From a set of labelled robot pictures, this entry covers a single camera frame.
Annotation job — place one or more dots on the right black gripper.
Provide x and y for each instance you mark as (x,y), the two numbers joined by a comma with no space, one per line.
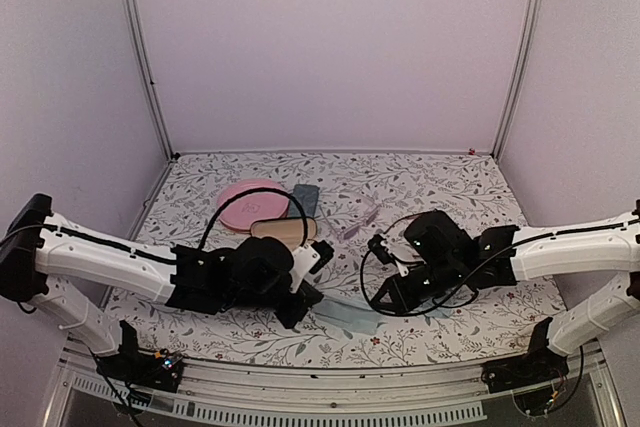
(402,299)

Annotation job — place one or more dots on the pink round plate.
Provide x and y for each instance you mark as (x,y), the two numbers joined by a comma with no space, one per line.
(242,213)

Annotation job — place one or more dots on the pink clear sunglasses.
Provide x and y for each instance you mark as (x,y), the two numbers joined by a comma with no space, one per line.
(347,213)

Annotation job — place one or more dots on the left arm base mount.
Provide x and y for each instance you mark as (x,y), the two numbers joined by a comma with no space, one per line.
(161,370)

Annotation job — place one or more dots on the grey marbled glasses case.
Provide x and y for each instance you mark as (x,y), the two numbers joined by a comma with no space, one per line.
(307,196)

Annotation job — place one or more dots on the aluminium frame post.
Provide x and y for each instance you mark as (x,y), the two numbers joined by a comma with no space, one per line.
(135,27)
(531,15)

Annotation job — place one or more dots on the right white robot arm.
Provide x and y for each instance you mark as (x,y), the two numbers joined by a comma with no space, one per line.
(450,259)

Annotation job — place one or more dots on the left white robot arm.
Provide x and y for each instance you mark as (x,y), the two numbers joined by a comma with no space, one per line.
(42,250)

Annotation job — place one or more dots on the left aluminium frame post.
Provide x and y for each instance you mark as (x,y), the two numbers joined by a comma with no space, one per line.
(135,27)

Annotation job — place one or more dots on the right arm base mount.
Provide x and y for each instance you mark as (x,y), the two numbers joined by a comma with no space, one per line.
(538,364)

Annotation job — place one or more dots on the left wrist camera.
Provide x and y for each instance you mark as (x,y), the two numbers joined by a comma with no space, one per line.
(309,259)

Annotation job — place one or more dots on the right aluminium frame post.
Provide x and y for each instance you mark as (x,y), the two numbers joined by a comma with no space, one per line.
(531,15)

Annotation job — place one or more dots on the black beige glasses case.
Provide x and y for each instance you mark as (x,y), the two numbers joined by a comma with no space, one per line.
(291,232)

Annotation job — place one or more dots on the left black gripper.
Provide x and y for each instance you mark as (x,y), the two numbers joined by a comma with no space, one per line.
(308,296)

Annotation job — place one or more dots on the light blue cleaning cloth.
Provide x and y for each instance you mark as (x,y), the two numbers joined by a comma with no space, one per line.
(352,315)

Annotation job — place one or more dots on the front aluminium rail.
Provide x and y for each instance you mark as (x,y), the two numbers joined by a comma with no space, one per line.
(230,394)

